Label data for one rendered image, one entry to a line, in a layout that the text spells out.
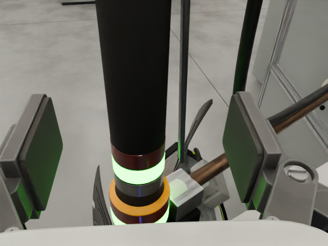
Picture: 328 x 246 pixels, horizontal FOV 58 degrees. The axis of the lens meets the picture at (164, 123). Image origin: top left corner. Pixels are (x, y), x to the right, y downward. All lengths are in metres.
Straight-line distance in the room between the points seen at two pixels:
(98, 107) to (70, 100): 0.32
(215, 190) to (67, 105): 2.45
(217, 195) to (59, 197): 1.63
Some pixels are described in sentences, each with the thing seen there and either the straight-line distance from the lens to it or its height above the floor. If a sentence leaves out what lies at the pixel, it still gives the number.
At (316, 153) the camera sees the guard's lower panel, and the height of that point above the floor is 0.90.
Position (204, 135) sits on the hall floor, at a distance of 2.66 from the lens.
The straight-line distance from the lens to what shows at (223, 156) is 0.28.
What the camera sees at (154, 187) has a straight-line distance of 0.19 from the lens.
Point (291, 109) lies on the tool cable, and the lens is 0.35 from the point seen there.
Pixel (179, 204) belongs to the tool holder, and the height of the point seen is 1.54.
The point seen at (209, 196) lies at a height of 1.12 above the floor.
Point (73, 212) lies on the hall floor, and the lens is 2.16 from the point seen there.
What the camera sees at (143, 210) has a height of 1.57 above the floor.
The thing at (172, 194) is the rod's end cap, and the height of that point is 1.54.
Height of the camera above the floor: 1.74
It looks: 39 degrees down
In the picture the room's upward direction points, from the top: 2 degrees clockwise
